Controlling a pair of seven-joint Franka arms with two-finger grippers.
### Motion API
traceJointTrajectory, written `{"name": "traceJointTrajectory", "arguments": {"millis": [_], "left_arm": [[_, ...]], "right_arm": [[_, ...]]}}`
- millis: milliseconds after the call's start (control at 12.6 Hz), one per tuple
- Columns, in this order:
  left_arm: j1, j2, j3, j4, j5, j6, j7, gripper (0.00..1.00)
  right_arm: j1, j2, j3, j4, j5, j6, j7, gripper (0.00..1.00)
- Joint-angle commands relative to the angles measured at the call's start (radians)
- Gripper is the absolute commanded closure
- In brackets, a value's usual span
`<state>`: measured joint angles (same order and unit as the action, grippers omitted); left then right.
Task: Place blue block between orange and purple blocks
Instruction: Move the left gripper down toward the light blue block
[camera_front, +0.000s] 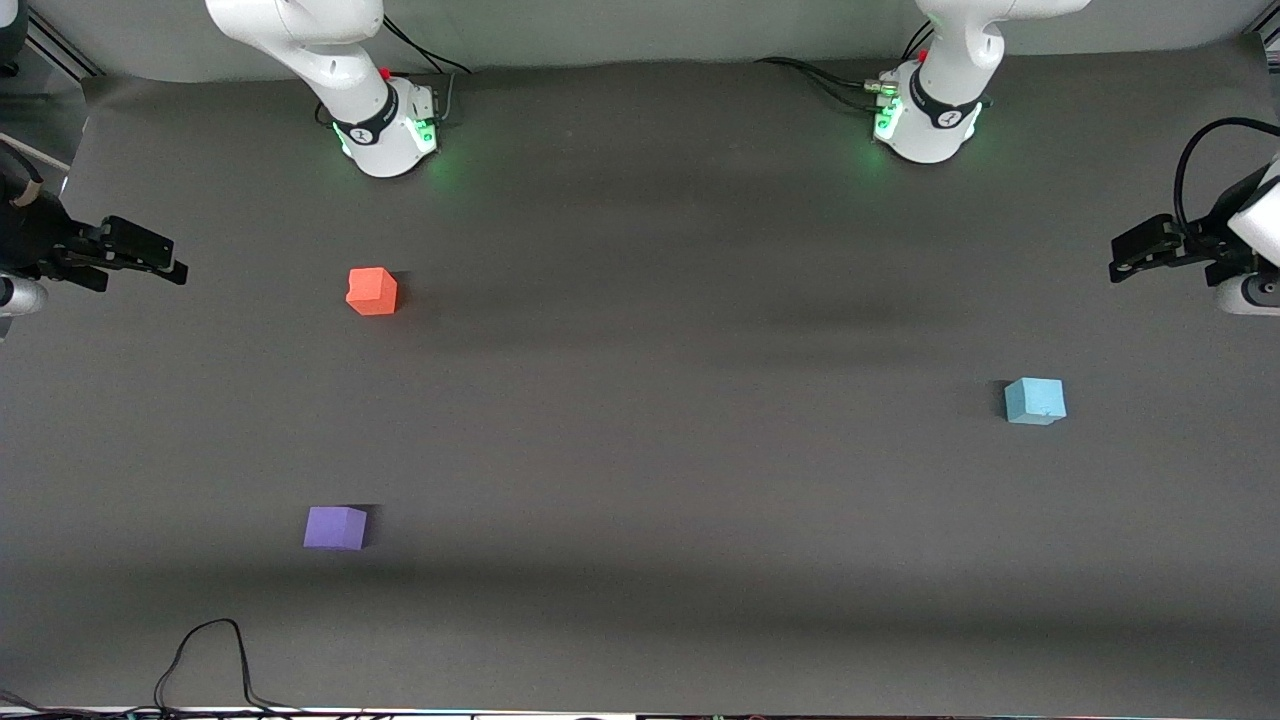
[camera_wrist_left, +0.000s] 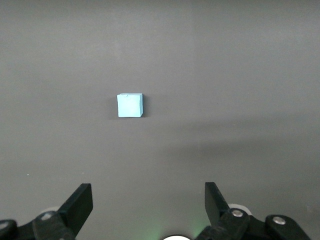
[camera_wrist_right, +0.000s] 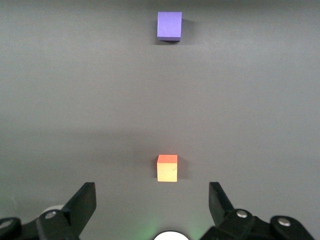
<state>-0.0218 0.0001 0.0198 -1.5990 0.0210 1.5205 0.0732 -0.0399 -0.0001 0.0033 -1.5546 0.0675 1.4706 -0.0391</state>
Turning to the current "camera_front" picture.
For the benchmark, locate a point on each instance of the purple foam block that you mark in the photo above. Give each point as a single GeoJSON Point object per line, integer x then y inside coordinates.
{"type": "Point", "coordinates": [335, 528]}

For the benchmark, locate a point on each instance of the orange foam block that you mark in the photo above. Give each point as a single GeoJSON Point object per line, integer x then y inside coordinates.
{"type": "Point", "coordinates": [372, 291]}

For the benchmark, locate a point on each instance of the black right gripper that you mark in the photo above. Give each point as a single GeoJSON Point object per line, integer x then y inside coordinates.
{"type": "Point", "coordinates": [30, 243]}

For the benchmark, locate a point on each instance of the thin white bar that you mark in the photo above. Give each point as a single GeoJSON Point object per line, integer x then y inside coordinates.
{"type": "Point", "coordinates": [40, 153]}

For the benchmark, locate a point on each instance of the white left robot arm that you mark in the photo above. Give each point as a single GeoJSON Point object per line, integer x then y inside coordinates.
{"type": "Point", "coordinates": [940, 140]}

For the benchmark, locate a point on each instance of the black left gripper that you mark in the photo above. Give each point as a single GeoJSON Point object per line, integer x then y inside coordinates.
{"type": "Point", "coordinates": [1213, 237]}

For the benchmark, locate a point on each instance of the aluminium frame rail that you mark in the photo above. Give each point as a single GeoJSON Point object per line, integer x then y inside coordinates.
{"type": "Point", "coordinates": [60, 50]}
{"type": "Point", "coordinates": [1265, 38]}

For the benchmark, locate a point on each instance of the dark grey table mat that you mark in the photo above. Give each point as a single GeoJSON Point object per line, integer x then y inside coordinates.
{"type": "Point", "coordinates": [700, 480]}

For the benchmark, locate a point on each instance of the light blue foam block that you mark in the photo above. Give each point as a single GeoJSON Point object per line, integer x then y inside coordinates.
{"type": "Point", "coordinates": [1035, 400]}

